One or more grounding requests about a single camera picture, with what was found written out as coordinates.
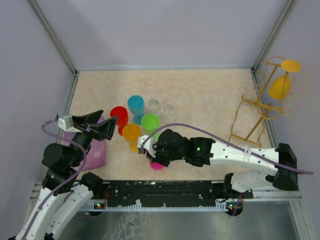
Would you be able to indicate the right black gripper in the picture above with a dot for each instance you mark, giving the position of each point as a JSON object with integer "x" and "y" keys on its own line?
{"x": 157, "y": 159}

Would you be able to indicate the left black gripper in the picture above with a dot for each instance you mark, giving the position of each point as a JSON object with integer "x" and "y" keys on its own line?
{"x": 104, "y": 128}

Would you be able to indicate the pink plastic wine glass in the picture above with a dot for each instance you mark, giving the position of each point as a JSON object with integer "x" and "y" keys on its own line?
{"x": 156, "y": 166}

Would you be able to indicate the red plastic wine glass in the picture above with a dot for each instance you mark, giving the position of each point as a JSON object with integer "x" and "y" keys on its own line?
{"x": 123, "y": 117}

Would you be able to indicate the green plastic wine glass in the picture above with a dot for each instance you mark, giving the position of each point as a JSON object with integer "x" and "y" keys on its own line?
{"x": 150, "y": 122}

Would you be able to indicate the orange wine glass front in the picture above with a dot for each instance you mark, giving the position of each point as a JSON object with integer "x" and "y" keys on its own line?
{"x": 131, "y": 133}

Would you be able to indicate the orange wine glass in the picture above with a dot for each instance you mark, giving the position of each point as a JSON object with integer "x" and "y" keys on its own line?
{"x": 280, "y": 88}
{"x": 131, "y": 133}

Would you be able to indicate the blue plastic wine glass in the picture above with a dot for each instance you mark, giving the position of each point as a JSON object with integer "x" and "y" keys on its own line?
{"x": 136, "y": 106}

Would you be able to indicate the clear wine glass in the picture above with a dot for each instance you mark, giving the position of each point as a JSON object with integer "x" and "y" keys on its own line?
{"x": 153, "y": 107}
{"x": 167, "y": 113}

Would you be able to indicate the orange wine glass back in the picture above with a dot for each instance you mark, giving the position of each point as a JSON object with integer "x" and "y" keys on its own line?
{"x": 280, "y": 88}

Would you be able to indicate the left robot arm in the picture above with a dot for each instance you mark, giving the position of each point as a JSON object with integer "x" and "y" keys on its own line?
{"x": 60, "y": 197}

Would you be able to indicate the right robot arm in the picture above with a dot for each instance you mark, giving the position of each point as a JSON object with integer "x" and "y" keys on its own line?
{"x": 264, "y": 166}

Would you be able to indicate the purple printed cloth bag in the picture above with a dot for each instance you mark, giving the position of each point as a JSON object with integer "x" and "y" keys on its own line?
{"x": 96, "y": 156}

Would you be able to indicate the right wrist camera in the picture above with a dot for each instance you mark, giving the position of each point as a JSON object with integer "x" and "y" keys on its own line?
{"x": 145, "y": 145}

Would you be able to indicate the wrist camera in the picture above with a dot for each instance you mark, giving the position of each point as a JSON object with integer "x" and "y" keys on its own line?
{"x": 145, "y": 145}
{"x": 65, "y": 123}

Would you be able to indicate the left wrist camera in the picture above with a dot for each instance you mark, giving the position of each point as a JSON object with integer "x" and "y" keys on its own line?
{"x": 65, "y": 123}

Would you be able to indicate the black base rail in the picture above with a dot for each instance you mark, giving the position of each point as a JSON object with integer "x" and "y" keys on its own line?
{"x": 171, "y": 193}

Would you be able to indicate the white toothed cable duct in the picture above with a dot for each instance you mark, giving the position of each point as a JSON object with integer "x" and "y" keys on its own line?
{"x": 92, "y": 207}

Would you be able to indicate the gold wire glass rack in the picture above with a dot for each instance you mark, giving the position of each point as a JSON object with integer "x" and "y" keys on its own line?
{"x": 268, "y": 108}

